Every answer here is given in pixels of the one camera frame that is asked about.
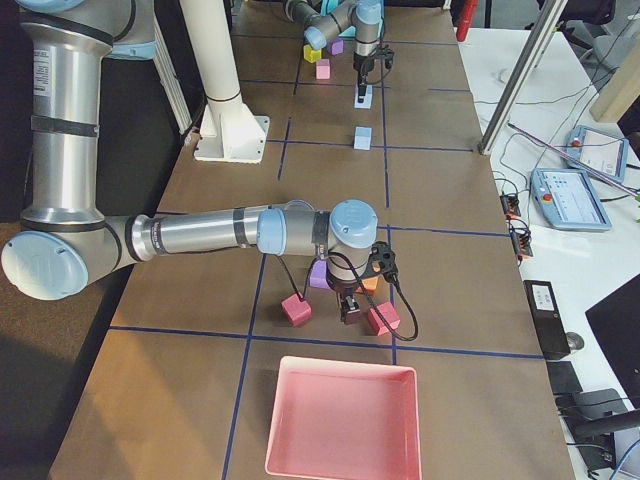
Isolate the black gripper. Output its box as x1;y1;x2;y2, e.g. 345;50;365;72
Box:
353;45;394;95
329;279;372;324

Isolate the light blue foam block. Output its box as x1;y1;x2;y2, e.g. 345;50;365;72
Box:
353;126;372;151
354;85;373;109

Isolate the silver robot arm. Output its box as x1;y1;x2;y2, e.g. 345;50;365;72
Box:
1;60;383;331
284;0;395;105

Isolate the pink-red foam block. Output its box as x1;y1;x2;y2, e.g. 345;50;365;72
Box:
367;301;401;336

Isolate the orange foam block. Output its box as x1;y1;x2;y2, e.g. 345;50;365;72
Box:
362;276;379;294

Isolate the pink foam block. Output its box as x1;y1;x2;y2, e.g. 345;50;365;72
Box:
315;59;331;80

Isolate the purple foam block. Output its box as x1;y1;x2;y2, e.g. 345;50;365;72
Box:
328;38;344;56
309;260;329;289

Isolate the dark red foam block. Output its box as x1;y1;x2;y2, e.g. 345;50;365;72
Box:
281;294;312;327

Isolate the yellow foam block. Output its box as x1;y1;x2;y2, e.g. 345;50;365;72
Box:
303;44;322;64

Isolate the pink plastic tray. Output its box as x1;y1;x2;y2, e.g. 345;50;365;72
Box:
265;356;422;479

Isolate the red fire extinguisher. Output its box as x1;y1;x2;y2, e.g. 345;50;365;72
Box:
456;0;478;42

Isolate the black orange connector strip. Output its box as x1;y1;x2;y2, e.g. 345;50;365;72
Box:
500;193;533;262

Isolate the black power adapter box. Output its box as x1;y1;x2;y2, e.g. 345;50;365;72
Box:
523;280;570;360

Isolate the thin metal rod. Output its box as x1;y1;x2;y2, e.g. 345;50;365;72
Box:
507;122;639;201

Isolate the near teach pendant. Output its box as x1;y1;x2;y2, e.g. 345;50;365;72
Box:
531;168;612;232

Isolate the teach pendant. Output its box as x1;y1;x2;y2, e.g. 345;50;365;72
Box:
531;168;612;232
565;125;630;182

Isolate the far teach pendant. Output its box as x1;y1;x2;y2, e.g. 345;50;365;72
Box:
565;125;630;182

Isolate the black monitor corner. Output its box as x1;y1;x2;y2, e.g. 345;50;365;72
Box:
586;280;639;408

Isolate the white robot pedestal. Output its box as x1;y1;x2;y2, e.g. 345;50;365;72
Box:
180;0;270;164

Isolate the aluminium frame post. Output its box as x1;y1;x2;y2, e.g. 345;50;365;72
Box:
478;0;568;155

